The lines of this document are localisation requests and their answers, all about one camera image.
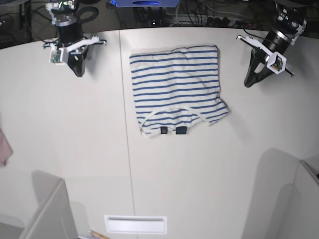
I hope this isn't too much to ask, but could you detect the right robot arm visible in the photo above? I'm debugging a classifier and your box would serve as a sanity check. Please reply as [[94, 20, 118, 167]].
[[46, 0, 88, 77]]

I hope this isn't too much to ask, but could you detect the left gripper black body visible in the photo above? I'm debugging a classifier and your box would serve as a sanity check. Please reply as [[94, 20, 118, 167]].
[[263, 29, 292, 54]]

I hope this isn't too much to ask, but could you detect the white table slot plate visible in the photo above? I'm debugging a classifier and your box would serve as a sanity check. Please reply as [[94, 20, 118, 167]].
[[104, 215, 167, 235]]

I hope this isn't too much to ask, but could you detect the blue box at table back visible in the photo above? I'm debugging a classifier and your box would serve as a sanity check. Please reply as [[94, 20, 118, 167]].
[[110, 0, 180, 7]]

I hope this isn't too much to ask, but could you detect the pink cloth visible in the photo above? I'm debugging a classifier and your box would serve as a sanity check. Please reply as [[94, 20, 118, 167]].
[[0, 130, 13, 167]]

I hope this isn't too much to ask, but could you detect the grey partition panel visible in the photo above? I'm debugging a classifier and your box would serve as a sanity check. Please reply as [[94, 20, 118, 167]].
[[250, 149, 319, 239], [0, 170, 78, 239]]

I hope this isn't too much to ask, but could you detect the grey partition panel left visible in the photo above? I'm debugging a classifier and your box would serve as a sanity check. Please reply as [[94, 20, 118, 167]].
[[0, 170, 78, 239]]

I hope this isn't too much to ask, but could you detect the grey partition panel right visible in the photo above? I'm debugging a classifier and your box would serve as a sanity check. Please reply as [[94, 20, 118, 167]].
[[250, 149, 319, 239]]

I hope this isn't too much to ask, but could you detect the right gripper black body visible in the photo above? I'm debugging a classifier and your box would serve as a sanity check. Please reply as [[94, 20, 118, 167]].
[[57, 22, 86, 49]]

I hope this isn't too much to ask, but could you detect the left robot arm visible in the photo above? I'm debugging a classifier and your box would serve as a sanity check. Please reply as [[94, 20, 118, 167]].
[[237, 1, 307, 88]]

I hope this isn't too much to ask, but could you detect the black power strip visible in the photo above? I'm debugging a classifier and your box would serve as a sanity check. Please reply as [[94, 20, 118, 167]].
[[205, 16, 254, 28]]

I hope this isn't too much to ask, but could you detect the blue white striped T-shirt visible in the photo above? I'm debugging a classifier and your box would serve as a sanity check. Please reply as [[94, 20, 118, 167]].
[[129, 45, 230, 137]]

